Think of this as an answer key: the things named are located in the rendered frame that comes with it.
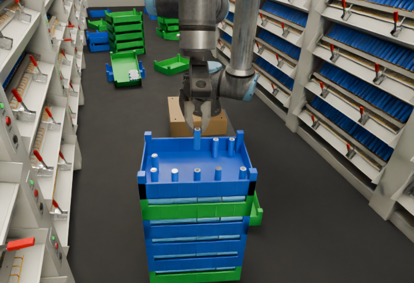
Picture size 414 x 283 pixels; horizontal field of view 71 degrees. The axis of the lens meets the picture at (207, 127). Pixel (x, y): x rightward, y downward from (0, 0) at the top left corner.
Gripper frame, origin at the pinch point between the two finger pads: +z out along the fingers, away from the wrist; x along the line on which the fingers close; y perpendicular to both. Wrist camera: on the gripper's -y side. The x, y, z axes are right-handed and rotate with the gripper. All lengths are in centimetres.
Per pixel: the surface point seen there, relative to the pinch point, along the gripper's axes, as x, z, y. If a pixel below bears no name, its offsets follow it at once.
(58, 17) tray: 74, -32, 113
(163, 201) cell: 9.1, 18.5, -4.3
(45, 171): 44.9, 15.6, 10.3
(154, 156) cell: 11.5, 8.1, 1.7
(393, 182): -80, 31, 25
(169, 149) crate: 8.1, 10.6, 13.1
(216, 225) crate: -5.4, 28.1, -2.5
